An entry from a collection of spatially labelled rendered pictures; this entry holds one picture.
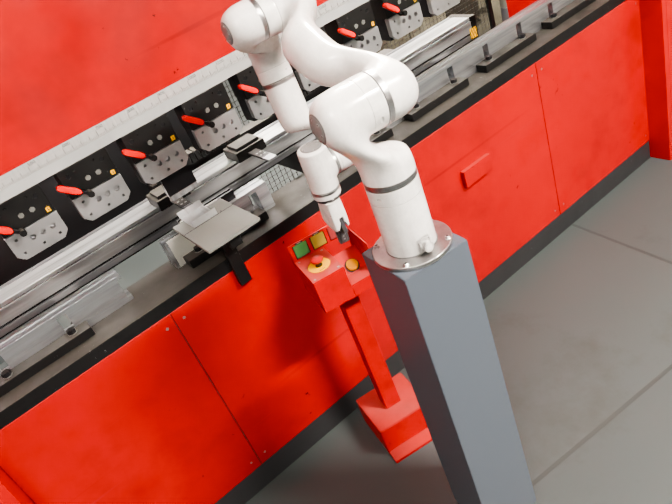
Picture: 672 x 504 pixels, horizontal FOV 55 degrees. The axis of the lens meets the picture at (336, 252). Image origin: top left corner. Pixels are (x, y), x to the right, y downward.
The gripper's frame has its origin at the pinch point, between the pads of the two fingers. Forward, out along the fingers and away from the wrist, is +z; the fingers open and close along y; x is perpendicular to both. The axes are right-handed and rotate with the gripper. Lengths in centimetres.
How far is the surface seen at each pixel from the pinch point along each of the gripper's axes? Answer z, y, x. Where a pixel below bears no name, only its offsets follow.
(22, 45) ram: -78, -30, -53
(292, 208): -1.2, -25.1, -5.7
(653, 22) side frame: 19, -52, 181
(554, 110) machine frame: 29, -44, 118
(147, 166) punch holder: -35, -28, -40
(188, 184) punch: -22, -33, -32
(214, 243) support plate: -15.5, -5.7, -34.5
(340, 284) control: 10.7, 6.4, -7.5
